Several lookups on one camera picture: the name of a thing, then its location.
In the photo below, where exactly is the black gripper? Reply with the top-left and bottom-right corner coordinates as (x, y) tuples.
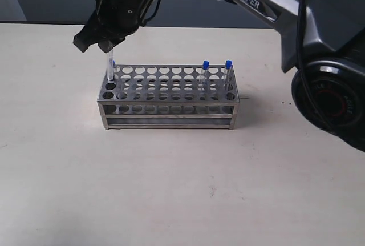
(73, 0), (144, 53)

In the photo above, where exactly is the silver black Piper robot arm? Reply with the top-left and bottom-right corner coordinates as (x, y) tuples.
(74, 0), (364, 151)

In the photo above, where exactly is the stainless steel test tube rack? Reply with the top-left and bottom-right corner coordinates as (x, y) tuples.
(97, 64), (240, 130)

